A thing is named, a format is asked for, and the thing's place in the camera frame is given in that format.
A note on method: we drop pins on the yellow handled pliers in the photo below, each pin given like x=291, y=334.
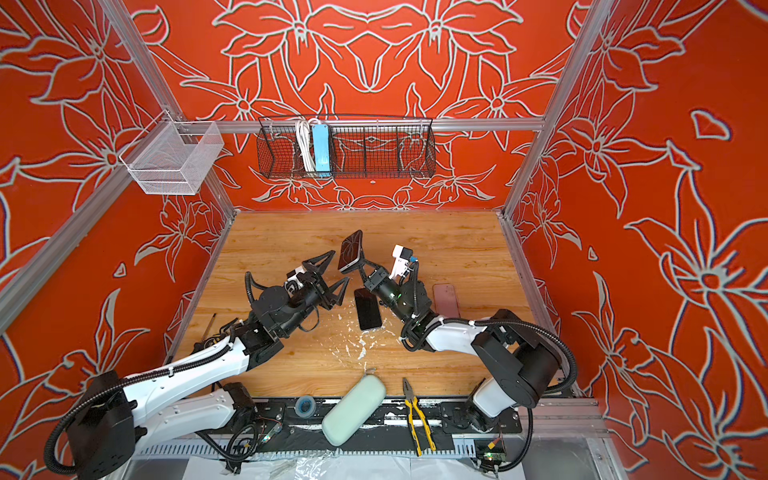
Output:
x=418, y=424

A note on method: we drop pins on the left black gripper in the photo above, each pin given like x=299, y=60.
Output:
x=317, y=286

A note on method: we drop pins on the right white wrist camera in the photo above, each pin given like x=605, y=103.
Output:
x=404, y=263

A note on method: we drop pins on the light blue box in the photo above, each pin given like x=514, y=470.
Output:
x=321, y=145

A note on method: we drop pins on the mint green glasses case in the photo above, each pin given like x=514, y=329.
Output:
x=351, y=412

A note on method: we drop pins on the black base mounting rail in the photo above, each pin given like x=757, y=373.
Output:
x=437, y=426

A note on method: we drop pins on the clear plastic wall bin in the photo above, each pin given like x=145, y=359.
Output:
x=166, y=161

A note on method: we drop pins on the green circuit board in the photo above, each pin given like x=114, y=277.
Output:
x=493, y=451

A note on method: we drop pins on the pink phone case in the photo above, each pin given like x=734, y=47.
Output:
x=446, y=301

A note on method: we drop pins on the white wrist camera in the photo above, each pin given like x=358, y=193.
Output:
x=293, y=283
x=404, y=263

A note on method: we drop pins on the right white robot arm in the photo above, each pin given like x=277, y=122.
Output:
x=525, y=362

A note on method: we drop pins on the blue tape roll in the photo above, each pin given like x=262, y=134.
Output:
x=305, y=407

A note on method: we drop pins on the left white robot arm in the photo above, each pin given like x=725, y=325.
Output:
x=101, y=431

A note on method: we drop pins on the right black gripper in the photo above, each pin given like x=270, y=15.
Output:
x=378, y=281

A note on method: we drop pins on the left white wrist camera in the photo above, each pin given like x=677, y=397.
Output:
x=293, y=283

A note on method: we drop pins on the black wire wall basket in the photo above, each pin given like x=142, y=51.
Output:
x=362, y=147

